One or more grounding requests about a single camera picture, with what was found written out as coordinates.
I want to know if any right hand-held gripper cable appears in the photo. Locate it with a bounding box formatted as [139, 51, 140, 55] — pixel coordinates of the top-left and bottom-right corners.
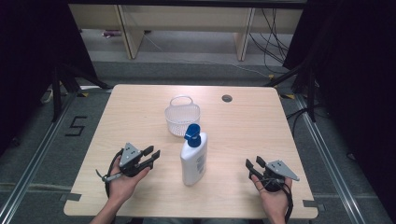
[254, 176, 295, 224]

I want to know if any white bottle with blue pump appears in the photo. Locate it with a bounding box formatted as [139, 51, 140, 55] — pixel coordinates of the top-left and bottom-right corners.
[179, 123, 208, 187]

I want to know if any person's right hand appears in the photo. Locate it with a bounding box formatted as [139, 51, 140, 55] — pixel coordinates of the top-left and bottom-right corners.
[249, 174, 293, 218]

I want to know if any white plastic basket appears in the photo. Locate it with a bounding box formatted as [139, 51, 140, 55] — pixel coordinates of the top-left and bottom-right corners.
[163, 94, 202, 138]

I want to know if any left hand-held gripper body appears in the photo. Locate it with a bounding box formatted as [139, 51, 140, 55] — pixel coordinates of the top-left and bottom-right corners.
[119, 142, 153, 178]

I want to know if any dark grey tape piece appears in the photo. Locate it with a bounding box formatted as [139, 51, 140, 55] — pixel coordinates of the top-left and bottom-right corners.
[59, 192, 83, 203]
[302, 199, 327, 213]

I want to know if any bundle of black cables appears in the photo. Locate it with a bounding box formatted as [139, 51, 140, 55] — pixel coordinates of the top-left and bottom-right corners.
[247, 7, 291, 75]

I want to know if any metal floor rail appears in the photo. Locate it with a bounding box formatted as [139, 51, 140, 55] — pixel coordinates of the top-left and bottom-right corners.
[0, 91, 79, 224]
[293, 92, 367, 224]

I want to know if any black metal stand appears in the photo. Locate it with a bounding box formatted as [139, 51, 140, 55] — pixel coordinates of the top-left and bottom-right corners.
[263, 60, 319, 123]
[50, 63, 114, 123]

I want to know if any person's left hand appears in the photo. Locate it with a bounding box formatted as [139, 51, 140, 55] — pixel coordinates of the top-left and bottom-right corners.
[106, 155, 152, 203]

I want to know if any light wooden shelf unit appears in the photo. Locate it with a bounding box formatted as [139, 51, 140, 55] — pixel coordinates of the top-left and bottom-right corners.
[68, 3, 304, 63]

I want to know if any left hand-held gripper cable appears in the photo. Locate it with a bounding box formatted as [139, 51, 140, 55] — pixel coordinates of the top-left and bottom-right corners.
[95, 148, 124, 199]

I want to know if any hand-held gripper cable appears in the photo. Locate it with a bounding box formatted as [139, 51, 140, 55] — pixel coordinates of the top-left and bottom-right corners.
[95, 148, 124, 199]
[254, 176, 295, 224]

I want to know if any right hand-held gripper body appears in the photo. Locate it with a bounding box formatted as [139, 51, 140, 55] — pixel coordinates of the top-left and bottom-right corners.
[260, 159, 301, 193]

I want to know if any pink item under shelf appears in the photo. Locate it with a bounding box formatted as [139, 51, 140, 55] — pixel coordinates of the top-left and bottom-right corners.
[101, 29, 123, 39]

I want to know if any black curtain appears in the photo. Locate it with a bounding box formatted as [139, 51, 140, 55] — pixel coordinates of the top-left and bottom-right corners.
[0, 0, 98, 157]
[282, 0, 396, 216]

